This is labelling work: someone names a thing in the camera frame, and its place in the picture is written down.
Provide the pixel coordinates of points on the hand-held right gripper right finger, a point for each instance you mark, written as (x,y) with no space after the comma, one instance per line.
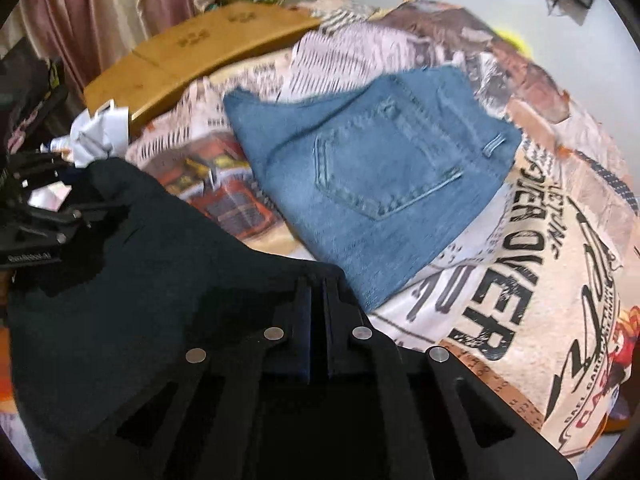
(334,340)

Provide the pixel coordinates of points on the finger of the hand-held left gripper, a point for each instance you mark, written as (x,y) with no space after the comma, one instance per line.
(60,220)
(35,172)

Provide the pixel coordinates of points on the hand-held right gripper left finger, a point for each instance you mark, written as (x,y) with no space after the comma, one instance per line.
(303,330)

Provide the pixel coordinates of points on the black pants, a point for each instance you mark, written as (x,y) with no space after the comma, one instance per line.
(140,270)

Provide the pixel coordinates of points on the black printed bag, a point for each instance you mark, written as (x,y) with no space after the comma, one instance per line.
(30,100)

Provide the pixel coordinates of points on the white crumpled cloth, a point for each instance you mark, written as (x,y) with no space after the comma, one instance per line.
(97,135)

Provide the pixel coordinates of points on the blue denim jeans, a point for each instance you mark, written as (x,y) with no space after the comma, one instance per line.
(370,170)

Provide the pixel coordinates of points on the striped pink curtain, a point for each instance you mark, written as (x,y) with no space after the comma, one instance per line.
(100,0)

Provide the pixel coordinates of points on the wooden board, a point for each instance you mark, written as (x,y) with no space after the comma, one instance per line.
(200,45)

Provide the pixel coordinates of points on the printed blanket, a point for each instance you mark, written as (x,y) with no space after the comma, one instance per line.
(540,260)

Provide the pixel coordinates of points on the yellow object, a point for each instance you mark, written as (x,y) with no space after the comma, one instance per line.
(515,40)

